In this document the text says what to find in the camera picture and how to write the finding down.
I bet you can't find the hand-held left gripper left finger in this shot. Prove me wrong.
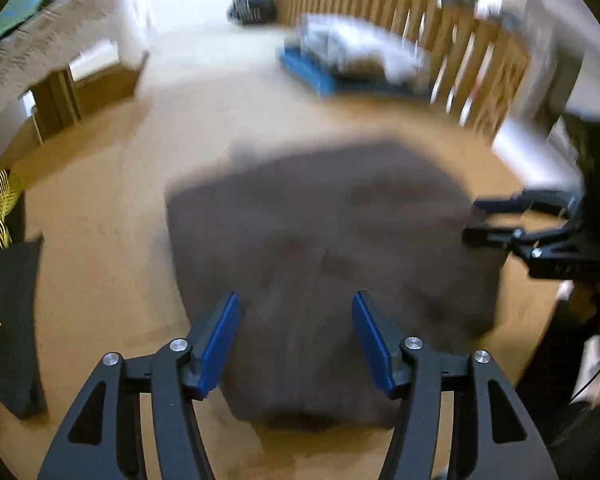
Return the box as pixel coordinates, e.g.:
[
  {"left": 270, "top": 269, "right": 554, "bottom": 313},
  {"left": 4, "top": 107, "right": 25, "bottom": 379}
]
[{"left": 37, "top": 291, "right": 242, "bottom": 480}]

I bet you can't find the black drawstring bag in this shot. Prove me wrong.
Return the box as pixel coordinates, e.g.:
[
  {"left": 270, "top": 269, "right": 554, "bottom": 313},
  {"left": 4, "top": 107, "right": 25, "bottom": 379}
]
[{"left": 227, "top": 0, "right": 278, "bottom": 26}]

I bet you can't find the white knitted cardigan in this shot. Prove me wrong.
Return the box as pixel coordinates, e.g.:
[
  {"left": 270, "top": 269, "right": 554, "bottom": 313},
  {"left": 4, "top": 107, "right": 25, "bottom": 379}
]
[{"left": 295, "top": 12, "right": 431, "bottom": 83}]

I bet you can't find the black garment with yellow print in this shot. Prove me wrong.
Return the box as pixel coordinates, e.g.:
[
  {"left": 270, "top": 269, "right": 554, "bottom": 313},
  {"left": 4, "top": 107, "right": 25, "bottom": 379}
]
[{"left": 0, "top": 232, "right": 48, "bottom": 421}]

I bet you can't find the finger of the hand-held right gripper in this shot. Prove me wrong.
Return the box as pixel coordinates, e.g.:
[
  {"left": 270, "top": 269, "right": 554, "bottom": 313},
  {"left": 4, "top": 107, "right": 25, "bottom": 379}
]
[
  {"left": 472, "top": 187, "right": 581, "bottom": 221},
  {"left": 461, "top": 225, "right": 576, "bottom": 261}
]

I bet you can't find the white lace tablecloth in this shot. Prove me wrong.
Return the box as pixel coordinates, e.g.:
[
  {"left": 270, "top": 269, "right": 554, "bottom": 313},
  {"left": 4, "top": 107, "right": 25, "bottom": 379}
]
[{"left": 0, "top": 0, "right": 151, "bottom": 131}]

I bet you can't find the small wooden table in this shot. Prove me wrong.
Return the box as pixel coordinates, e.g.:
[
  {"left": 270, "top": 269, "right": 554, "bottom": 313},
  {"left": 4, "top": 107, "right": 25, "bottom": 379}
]
[{"left": 30, "top": 50, "right": 151, "bottom": 143}]

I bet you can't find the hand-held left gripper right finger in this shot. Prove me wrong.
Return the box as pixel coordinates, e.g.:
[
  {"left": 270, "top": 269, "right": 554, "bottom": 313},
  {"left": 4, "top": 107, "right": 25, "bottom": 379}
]
[{"left": 351, "top": 290, "right": 561, "bottom": 480}]

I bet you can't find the brown sweater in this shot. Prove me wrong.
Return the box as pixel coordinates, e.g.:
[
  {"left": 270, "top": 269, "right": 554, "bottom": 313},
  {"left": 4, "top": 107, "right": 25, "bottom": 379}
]
[{"left": 165, "top": 137, "right": 506, "bottom": 431}]

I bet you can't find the blue folded cloth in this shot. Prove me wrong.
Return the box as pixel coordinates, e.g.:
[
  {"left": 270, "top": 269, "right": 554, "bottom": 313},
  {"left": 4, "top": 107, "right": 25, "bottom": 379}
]
[{"left": 278, "top": 47, "right": 426, "bottom": 98}]

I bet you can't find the black yellow-striped cloth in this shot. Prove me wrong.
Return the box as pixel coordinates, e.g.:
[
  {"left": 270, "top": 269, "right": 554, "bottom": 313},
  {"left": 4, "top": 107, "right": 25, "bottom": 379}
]
[{"left": 0, "top": 167, "right": 31, "bottom": 253}]

